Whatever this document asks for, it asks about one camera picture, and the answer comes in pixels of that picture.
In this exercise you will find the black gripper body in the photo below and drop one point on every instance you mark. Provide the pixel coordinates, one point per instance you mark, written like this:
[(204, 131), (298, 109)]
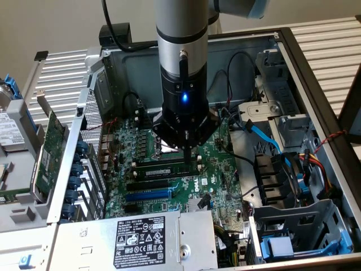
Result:
[(175, 93)]

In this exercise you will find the green RAM stick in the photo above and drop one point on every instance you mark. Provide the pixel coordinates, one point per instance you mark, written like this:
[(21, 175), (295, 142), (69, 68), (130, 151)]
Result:
[(158, 172), (17, 192)]

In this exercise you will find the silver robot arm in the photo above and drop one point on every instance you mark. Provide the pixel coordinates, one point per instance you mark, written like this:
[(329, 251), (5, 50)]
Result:
[(180, 17)]

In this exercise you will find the RAM slot white clips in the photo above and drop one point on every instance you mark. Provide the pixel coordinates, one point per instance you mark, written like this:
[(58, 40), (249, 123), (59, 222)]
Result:
[(199, 157), (137, 119), (137, 111), (200, 167)]

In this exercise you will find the metal CPU socket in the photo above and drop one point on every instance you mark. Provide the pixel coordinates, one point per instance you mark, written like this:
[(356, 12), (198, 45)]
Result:
[(169, 149)]

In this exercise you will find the green motherboard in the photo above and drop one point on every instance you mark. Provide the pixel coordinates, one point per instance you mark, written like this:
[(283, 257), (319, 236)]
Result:
[(214, 169)]

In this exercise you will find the long black expansion slot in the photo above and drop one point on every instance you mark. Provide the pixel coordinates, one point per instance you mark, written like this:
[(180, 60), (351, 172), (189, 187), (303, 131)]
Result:
[(146, 186)]

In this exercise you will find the metal optical drive cage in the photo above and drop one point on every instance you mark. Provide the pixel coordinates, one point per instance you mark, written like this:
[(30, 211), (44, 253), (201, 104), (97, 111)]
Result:
[(259, 110)]

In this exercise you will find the grey open PC case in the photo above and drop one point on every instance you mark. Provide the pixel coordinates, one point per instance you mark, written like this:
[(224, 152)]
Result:
[(242, 84)]

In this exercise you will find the blue expansion slot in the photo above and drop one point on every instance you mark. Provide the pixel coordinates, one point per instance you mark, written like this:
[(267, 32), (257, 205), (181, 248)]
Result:
[(146, 196)]

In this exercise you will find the silver finned heat sink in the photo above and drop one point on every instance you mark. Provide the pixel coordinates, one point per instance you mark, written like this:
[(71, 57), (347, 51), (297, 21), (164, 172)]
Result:
[(193, 206)]

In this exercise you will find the black box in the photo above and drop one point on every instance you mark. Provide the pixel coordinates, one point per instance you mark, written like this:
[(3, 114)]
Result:
[(121, 34)]

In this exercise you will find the short black expansion slot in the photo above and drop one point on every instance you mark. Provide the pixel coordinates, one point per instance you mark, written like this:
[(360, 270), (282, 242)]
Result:
[(132, 209)]

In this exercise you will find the blue card retention clip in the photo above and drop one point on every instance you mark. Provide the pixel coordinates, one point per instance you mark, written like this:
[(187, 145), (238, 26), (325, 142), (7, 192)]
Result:
[(72, 196), (65, 220), (68, 210), (75, 183), (76, 170), (78, 158), (82, 146)]

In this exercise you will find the green graphics card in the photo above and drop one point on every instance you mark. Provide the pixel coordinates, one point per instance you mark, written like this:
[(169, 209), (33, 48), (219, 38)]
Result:
[(50, 152)]

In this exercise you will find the empty blue disk carrier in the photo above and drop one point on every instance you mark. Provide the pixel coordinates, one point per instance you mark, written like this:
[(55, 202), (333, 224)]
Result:
[(277, 245)]

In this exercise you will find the grey power supply unit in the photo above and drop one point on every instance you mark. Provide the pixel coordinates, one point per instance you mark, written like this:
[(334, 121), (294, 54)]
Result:
[(84, 245)]

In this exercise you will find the black table end cap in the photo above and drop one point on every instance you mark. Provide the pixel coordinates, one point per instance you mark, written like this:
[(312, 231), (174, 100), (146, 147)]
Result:
[(41, 55)]

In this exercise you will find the dark panel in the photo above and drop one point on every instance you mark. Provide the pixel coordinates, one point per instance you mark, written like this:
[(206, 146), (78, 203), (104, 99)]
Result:
[(352, 113)]

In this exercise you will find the grey hard disk cage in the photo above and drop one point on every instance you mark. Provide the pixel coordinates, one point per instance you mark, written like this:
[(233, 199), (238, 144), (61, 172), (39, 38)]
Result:
[(324, 223)]

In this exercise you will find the grey parts rack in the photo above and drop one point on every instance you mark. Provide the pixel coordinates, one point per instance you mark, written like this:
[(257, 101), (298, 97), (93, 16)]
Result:
[(21, 175)]

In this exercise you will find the hard disk in blue carrier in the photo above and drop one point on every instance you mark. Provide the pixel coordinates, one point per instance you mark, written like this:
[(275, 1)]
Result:
[(11, 132)]

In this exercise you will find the silver CPU chip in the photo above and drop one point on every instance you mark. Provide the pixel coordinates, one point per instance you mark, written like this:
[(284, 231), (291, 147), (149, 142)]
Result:
[(3, 176)]

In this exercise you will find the blue case latch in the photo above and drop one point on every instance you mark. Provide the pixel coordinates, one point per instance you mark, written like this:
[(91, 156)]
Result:
[(26, 262)]

